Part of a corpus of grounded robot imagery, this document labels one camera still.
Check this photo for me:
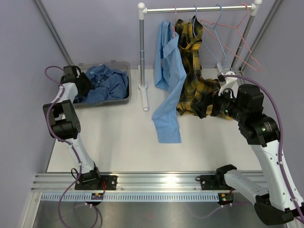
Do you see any aluminium frame post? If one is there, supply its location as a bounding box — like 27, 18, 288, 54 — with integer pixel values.
238, 0, 285, 72
33, 0, 74, 65

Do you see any metal clothes rack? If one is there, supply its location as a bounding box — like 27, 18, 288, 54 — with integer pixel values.
137, 0, 262, 111

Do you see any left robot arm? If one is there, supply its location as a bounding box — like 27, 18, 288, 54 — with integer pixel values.
43, 66, 102, 190

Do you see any left aluminium frame post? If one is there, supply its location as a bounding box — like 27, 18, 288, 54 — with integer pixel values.
33, 0, 74, 65

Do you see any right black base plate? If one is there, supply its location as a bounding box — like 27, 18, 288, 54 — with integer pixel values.
195, 174, 231, 190

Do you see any blue hanger for plaid shirt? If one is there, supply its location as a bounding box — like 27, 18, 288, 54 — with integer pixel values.
192, 5, 198, 37

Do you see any blue hanger for checked shirt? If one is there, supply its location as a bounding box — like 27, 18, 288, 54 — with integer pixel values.
202, 4, 233, 71

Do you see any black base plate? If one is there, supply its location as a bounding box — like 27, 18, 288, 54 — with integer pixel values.
75, 175, 118, 190
195, 174, 231, 190

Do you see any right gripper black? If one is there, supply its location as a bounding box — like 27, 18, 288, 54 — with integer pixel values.
190, 83, 247, 123

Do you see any pink wire hanger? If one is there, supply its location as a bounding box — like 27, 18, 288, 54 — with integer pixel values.
200, 2, 262, 72
168, 6, 178, 40

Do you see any aluminium mounting rail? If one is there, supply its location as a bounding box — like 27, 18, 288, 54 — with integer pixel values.
30, 172, 266, 193

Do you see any right aluminium frame post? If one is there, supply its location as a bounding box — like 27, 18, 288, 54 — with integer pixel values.
238, 0, 285, 72

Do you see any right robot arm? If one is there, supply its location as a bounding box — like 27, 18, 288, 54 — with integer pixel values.
191, 84, 304, 226

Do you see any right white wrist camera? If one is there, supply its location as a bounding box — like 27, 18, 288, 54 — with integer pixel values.
217, 71, 237, 96

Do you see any slotted cable duct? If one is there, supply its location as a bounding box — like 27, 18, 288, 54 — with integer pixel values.
41, 192, 219, 202

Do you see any light blue shirt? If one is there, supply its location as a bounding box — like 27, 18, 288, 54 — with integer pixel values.
152, 20, 186, 143

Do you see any yellow plaid shirt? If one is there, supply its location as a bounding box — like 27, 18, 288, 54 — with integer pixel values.
176, 17, 218, 116

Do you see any dark blue checked shirt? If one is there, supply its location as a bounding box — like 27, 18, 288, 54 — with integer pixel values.
74, 64, 129, 105

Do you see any clear plastic storage bin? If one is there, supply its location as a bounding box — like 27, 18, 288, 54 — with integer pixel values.
73, 62, 131, 107

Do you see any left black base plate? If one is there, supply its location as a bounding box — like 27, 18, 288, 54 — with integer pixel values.
75, 175, 118, 190

